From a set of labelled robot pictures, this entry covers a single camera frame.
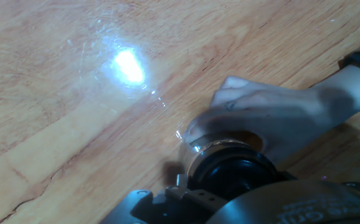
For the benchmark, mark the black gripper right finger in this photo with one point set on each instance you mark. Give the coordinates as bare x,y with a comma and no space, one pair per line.
286,176

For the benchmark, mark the bare helper hand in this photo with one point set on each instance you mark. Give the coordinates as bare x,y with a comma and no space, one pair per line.
276,118

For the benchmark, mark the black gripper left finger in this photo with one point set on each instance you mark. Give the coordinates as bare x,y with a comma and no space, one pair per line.
183,205

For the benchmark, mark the clear glass jar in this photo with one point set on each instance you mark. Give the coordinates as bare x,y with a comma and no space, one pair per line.
187,155

